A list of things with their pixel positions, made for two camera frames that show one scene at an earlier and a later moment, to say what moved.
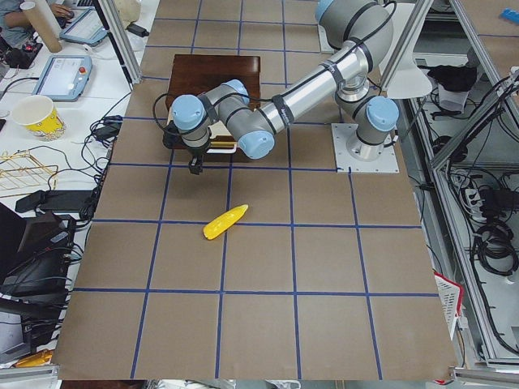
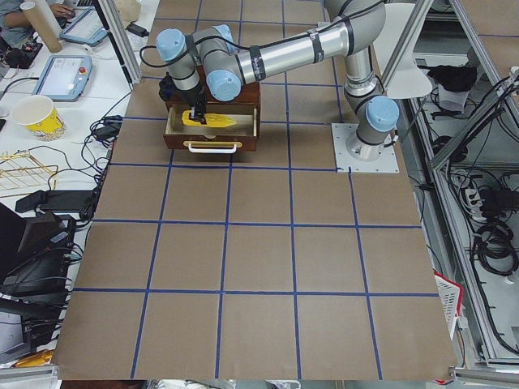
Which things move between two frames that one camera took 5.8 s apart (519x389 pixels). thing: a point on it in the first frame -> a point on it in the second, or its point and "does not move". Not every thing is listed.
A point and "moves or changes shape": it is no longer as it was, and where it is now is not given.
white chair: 400,76 does not move
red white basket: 451,293 does not move
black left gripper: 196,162 -> 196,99
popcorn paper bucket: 38,113 does not move
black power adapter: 138,30 does not move
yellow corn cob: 224,222 moves or changes shape
